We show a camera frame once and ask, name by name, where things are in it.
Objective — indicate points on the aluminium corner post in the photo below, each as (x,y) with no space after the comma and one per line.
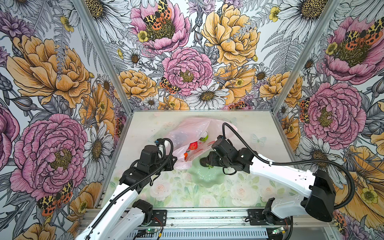
(313,38)
(93,34)

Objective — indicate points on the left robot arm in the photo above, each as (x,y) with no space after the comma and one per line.
(122,214)

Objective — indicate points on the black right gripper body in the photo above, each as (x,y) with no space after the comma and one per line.
(216,160)

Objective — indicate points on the pink plastic bag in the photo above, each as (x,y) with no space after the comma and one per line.
(191,130)

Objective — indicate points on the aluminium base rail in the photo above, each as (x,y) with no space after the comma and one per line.
(209,218)

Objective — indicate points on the white vented cable duct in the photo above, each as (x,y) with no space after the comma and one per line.
(204,234)

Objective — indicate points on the green bumpy custard apple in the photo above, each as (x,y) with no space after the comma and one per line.
(204,139)

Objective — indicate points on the green wavy fruit plate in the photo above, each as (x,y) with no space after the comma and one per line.
(206,176)

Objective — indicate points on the green circuit board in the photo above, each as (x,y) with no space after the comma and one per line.
(280,230)

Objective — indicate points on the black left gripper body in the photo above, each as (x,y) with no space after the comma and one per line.
(169,167)

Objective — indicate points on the dark brown mangosteen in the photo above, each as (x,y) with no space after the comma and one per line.
(205,162)

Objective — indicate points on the aluminium corner post left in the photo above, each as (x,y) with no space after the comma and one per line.
(93,34)

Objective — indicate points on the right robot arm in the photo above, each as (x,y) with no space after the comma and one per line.
(315,194)

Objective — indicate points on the small red tomato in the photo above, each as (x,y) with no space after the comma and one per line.
(193,146)

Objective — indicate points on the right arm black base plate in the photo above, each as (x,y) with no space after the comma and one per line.
(260,217)

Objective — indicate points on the aluminium corner post right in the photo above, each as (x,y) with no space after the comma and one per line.
(313,38)

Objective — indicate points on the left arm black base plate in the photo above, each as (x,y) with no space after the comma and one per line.
(155,218)

